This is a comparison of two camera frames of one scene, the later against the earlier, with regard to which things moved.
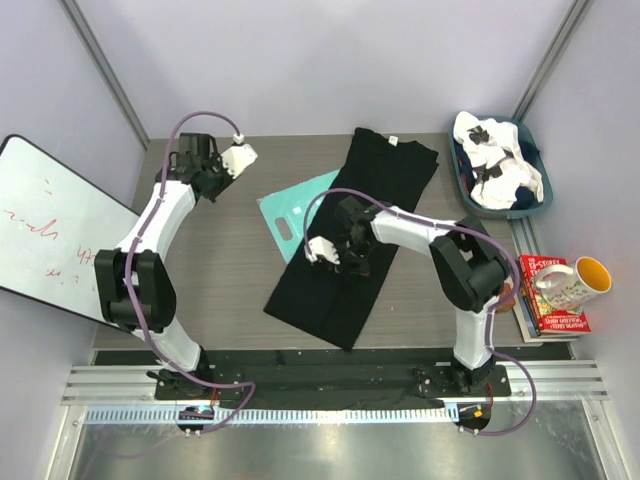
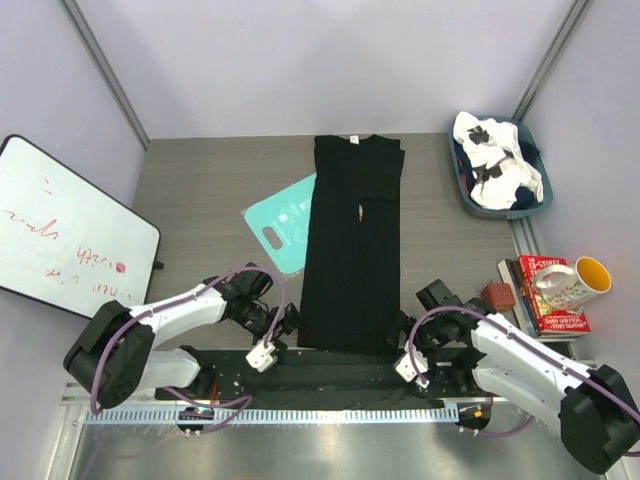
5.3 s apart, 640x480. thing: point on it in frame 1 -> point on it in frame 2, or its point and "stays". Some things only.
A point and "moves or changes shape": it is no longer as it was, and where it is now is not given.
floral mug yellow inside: x=580 y=284 stays
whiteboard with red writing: x=52 y=223 stays
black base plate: x=311 y=381 stays
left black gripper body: x=218 y=177 -> x=256 y=320
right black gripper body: x=354 y=258 -> x=430 y=336
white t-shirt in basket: x=492 y=147 stays
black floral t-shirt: x=330 y=300 moves or changes shape
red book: x=551 y=318 stays
